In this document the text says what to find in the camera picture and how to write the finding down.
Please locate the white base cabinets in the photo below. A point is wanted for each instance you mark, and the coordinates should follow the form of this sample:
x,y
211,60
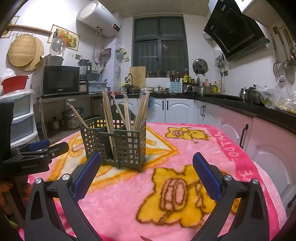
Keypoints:
x,y
266,135

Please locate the glass pot lid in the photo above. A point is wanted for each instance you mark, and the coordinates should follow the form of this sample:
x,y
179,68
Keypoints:
x,y
58,45

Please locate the steel kettle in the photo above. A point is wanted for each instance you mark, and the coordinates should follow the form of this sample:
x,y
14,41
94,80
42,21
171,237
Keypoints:
x,y
250,95

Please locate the red plastic basin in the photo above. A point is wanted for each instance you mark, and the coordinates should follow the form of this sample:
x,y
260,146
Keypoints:
x,y
14,83

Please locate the dark kitchen window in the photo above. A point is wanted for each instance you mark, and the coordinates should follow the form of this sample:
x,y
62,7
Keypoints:
x,y
160,44

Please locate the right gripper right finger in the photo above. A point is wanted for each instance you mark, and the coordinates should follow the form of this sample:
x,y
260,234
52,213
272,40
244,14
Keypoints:
x,y
251,219

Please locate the fruit picture frame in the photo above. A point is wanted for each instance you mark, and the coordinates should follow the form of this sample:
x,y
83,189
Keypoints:
x,y
71,39

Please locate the wooden cutting board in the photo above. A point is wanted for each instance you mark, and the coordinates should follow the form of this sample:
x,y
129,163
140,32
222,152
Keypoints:
x,y
138,76

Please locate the white water heater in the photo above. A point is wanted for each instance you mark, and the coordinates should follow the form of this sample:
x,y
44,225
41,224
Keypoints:
x,y
98,17

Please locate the white plastic drawer unit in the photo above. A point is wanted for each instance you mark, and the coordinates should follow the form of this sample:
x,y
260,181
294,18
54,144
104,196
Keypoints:
x,y
23,127

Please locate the black blender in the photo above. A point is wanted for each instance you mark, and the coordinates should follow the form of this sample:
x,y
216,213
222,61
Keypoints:
x,y
85,68

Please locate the hanging pot lid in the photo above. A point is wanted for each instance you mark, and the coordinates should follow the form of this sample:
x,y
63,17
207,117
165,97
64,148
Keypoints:
x,y
200,66

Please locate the blue plastic box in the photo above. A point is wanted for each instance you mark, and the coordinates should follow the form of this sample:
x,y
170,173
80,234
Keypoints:
x,y
96,86

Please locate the dark green utensil basket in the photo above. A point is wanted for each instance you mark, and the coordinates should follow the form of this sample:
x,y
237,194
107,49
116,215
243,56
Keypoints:
x,y
122,148

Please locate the hanging skimmer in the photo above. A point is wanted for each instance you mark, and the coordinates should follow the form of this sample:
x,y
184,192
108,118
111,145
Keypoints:
x,y
277,66

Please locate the wooden chopstick bundle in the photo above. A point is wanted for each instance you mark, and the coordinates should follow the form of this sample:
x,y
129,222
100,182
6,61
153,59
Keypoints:
x,y
142,108

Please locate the black range hood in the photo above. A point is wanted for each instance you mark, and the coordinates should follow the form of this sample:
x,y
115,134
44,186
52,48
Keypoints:
x,y
235,33

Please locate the blue knife block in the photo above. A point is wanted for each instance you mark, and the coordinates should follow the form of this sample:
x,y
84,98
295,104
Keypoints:
x,y
176,87

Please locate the clear plastic bag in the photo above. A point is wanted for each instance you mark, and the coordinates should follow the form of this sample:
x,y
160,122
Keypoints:
x,y
274,99

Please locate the black microwave oven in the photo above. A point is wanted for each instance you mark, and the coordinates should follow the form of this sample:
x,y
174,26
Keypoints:
x,y
52,80

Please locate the blue hanging bag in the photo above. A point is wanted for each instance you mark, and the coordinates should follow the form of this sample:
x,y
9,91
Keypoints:
x,y
151,103

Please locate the hanging ladle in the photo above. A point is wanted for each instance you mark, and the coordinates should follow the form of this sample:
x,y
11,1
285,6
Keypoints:
x,y
287,65

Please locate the round bamboo tray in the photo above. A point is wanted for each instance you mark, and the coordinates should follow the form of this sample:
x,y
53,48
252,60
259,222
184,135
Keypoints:
x,y
22,50

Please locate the wooden chopstick pair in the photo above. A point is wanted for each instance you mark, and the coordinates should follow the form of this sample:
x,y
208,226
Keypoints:
x,y
107,111

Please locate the pink cartoon blanket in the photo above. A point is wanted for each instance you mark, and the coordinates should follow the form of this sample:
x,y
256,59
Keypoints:
x,y
166,199

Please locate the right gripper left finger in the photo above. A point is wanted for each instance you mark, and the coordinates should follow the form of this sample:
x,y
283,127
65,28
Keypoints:
x,y
42,221

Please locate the steel cooking pot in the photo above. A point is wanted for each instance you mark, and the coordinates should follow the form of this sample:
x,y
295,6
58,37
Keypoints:
x,y
201,90

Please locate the steel pots stack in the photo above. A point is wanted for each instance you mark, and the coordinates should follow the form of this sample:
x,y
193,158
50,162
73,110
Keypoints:
x,y
71,121

